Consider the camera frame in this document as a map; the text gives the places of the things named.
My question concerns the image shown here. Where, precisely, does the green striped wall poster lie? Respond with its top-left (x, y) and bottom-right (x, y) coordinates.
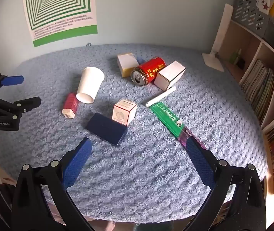
top-left (23, 0), bottom-right (98, 48)

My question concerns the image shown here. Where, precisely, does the white box with yellow base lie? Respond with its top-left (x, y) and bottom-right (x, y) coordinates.
top-left (117, 53), bottom-right (139, 78)

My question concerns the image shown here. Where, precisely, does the wooden bookshelf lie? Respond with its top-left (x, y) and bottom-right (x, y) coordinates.
top-left (214, 0), bottom-right (274, 198)

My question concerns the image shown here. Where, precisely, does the red drink can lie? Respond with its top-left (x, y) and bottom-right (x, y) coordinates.
top-left (131, 56), bottom-right (167, 87)

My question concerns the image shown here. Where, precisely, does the white stick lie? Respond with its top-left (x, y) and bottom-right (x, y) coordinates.
top-left (145, 86), bottom-right (177, 107)

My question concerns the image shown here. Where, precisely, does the green toothpaste box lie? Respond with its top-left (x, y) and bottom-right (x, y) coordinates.
top-left (150, 102), bottom-right (207, 150)

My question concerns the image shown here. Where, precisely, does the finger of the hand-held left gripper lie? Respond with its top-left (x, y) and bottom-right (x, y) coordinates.
top-left (0, 97), bottom-right (42, 119)
top-left (0, 73), bottom-right (24, 99)

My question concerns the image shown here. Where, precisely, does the small red box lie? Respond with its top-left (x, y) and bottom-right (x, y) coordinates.
top-left (61, 92), bottom-right (80, 119)

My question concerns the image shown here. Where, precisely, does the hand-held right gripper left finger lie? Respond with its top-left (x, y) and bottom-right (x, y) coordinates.
top-left (12, 137), bottom-right (96, 231)

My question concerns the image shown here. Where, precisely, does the white desk lamp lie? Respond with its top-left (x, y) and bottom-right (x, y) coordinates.
top-left (202, 3), bottom-right (234, 72)

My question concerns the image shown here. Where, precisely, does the row of thin books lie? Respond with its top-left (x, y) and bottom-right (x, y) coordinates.
top-left (239, 59), bottom-right (274, 126)

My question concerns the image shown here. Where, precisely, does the grey perforated file holder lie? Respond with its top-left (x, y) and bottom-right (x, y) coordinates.
top-left (231, 0), bottom-right (272, 38)

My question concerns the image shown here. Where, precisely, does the white pink cube box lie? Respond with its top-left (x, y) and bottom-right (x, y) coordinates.
top-left (112, 99), bottom-right (137, 126)

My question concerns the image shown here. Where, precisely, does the white paper cup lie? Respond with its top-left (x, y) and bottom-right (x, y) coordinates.
top-left (76, 67), bottom-right (105, 104)

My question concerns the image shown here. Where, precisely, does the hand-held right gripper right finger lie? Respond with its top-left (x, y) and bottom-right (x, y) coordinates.
top-left (185, 137), bottom-right (267, 231)

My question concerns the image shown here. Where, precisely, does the blue textured blanket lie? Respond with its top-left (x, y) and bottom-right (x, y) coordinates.
top-left (0, 44), bottom-right (269, 223)

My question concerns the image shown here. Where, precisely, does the plain white cardboard box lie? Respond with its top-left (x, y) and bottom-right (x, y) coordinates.
top-left (154, 61), bottom-right (186, 91)

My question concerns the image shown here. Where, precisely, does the dark blue box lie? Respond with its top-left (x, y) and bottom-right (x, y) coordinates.
top-left (86, 112), bottom-right (128, 147)

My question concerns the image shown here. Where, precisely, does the small green bottle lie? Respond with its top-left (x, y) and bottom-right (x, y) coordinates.
top-left (230, 49), bottom-right (242, 65)

